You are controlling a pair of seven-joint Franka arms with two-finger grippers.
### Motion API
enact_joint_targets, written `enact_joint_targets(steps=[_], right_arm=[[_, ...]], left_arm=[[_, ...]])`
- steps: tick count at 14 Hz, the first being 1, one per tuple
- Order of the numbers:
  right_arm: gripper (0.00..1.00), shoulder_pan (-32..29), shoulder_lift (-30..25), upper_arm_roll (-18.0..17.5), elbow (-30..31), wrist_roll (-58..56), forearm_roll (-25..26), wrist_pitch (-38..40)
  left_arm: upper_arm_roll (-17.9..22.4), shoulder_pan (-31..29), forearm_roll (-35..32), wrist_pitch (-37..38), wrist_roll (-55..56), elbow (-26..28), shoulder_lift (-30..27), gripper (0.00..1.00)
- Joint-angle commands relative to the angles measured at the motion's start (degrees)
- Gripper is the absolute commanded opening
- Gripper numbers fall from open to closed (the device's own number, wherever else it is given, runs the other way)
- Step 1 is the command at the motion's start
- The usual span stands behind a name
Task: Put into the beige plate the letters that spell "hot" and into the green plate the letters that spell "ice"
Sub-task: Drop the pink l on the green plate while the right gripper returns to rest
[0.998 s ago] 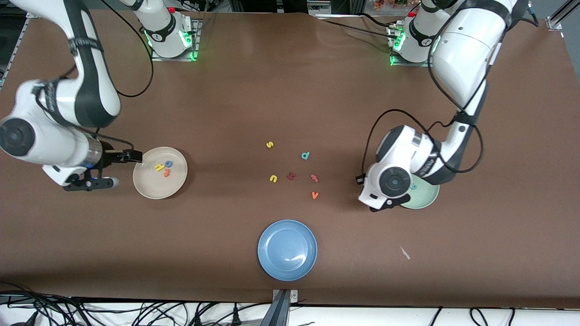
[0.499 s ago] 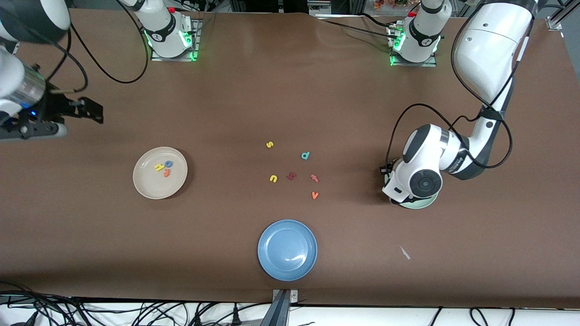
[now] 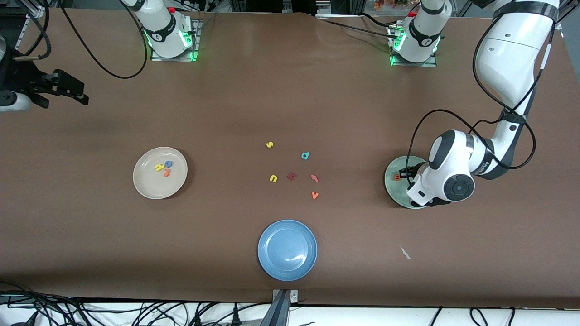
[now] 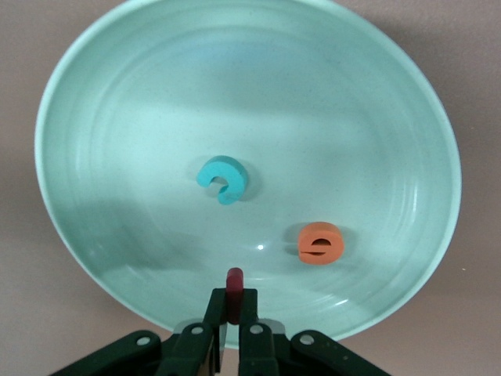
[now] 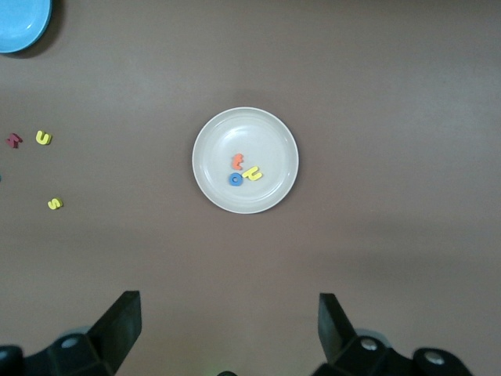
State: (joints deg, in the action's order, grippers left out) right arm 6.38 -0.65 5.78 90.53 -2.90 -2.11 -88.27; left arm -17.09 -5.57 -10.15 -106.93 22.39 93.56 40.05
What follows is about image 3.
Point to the black power plug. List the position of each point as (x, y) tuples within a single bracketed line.
[(235, 315), (198, 320)]

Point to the beige brown plate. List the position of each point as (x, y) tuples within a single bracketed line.
[(149, 185)]

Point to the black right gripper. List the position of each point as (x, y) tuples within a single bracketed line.
[(19, 78)]

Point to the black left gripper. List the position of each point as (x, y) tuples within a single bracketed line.
[(413, 171)]

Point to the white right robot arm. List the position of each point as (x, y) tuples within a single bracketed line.
[(165, 31)]

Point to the aluminium frame profile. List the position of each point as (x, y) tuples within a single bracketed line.
[(34, 7)]

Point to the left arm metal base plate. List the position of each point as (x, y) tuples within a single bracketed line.
[(430, 63)]

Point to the light green plate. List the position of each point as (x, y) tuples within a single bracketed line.
[(392, 190)]

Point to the grey metal camera mount bracket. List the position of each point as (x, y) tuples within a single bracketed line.
[(281, 310)]

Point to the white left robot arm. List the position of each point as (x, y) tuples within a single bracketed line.
[(512, 54)]

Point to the orange flowers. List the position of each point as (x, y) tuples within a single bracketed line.
[(389, 3)]

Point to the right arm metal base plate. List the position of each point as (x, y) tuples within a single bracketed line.
[(195, 45)]

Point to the blue plate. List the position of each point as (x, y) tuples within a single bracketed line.
[(287, 250)]

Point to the small white paper scrap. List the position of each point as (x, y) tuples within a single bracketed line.
[(404, 252)]

